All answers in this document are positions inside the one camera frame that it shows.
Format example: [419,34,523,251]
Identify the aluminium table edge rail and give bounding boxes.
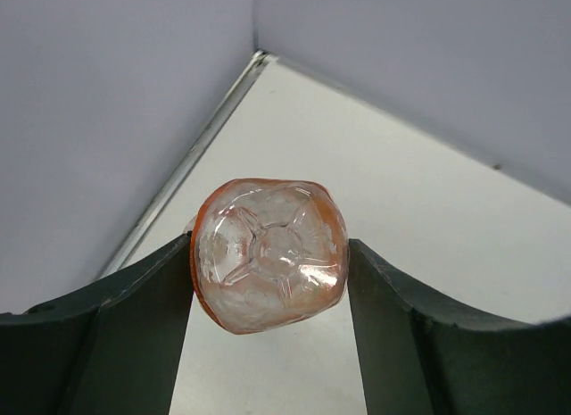
[95,50,274,280]

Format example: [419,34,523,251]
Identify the orange label bottle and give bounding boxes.
[187,178,349,335]

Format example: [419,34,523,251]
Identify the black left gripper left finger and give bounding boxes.
[1,235,193,414]

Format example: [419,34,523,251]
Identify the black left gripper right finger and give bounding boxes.
[348,239,570,414]

